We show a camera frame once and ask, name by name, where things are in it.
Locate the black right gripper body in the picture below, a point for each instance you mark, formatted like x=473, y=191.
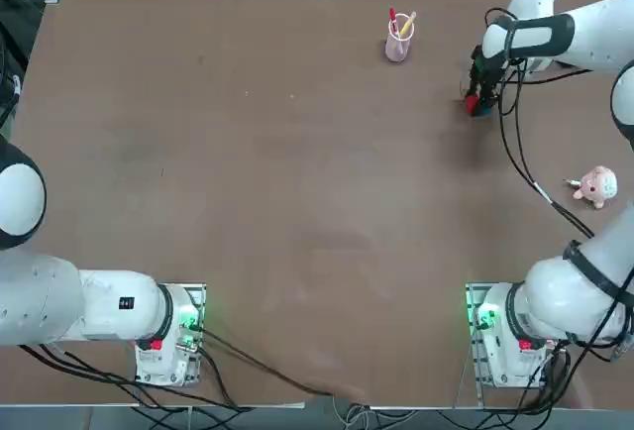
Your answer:
x=486, y=67

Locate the red magnetic block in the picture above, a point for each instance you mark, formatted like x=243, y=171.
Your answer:
x=470, y=103

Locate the blue magnetic block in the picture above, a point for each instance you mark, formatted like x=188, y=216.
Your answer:
x=484, y=113

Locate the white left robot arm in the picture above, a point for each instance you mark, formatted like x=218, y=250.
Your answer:
x=109, y=311

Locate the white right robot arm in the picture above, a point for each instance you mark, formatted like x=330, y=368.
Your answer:
x=545, y=301

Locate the clear pink plastic cup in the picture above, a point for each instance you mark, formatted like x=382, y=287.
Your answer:
x=396, y=51

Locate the yellow pen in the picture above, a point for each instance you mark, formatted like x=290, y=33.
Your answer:
x=409, y=23

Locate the red capped marker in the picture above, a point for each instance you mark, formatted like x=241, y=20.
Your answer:
x=392, y=15

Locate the pink pig toy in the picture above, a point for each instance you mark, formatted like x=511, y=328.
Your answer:
x=599, y=184

